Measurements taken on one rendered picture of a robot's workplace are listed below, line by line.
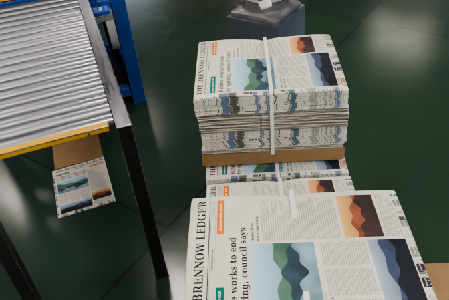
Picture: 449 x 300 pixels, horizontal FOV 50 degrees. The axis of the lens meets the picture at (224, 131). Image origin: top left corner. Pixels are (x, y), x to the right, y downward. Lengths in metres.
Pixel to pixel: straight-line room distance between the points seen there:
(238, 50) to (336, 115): 0.33
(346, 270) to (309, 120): 0.52
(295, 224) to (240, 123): 0.43
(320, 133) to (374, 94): 1.87
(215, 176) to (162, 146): 1.47
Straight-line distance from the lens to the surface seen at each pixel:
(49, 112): 1.75
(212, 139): 1.25
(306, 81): 1.20
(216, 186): 1.26
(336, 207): 0.88
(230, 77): 1.23
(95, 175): 2.66
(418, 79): 3.31
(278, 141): 1.26
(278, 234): 0.84
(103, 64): 1.94
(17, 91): 1.93
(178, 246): 2.22
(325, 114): 1.21
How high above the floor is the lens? 1.70
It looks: 38 degrees down
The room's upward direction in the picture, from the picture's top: 6 degrees counter-clockwise
